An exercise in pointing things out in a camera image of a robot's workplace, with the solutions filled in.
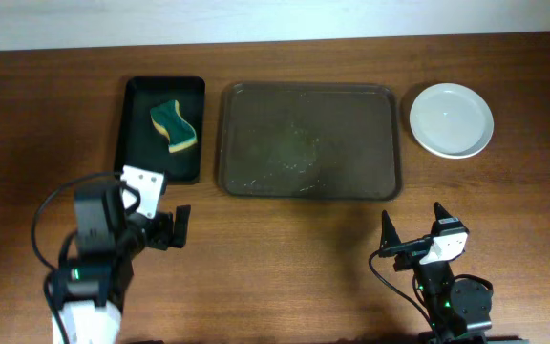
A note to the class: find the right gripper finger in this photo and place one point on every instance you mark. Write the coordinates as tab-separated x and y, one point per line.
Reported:
440	212
389	236

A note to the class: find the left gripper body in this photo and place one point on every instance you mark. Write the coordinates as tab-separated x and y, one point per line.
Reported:
156	230

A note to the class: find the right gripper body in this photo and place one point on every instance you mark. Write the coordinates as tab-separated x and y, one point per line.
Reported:
411	254

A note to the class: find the pale blue plate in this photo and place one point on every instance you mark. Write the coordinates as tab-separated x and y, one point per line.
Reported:
451	121

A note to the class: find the green and yellow sponge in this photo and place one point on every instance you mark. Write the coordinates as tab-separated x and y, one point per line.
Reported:
169	123

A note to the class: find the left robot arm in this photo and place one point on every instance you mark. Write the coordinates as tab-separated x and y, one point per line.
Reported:
86	298

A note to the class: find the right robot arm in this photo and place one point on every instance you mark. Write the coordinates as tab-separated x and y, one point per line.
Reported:
456	307

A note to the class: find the black rectangular sponge tray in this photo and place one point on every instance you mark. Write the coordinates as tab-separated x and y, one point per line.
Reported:
140	145

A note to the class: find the brown serving tray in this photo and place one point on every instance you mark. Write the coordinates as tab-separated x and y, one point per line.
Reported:
315	141

